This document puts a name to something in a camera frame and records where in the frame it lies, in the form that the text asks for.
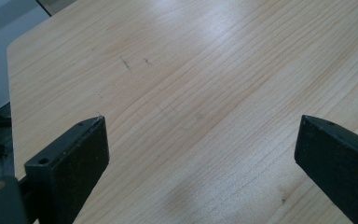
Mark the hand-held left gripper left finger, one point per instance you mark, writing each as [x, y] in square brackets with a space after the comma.
[71, 161]

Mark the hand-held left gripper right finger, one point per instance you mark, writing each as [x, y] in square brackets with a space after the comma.
[338, 161]

